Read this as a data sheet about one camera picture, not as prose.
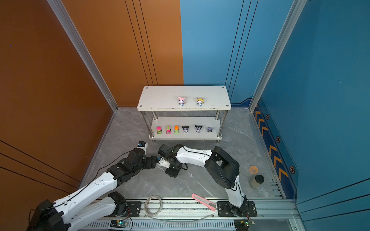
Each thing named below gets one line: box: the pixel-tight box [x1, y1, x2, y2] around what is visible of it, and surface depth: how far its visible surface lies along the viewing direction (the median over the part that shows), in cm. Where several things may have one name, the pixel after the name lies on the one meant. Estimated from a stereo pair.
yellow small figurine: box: [196, 97, 205, 107], surface depth 73 cm
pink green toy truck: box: [156, 126, 162, 135], surface depth 98 cm
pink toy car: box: [166, 125, 172, 135], surface depth 98 cm
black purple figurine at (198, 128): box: [194, 124, 203, 133], surface depth 96 cm
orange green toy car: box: [173, 125, 180, 135], surface depth 98 cm
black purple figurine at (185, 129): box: [181, 125, 190, 133], surface depth 96 cm
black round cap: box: [248, 174, 265, 190], surface depth 76 cm
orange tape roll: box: [249, 165, 259, 176], surface depth 88 cm
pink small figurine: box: [178, 96, 186, 107], surface depth 73 cm
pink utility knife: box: [191, 192, 217, 212], surface depth 77 cm
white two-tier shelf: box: [136, 85, 232, 142], surface depth 87 cm
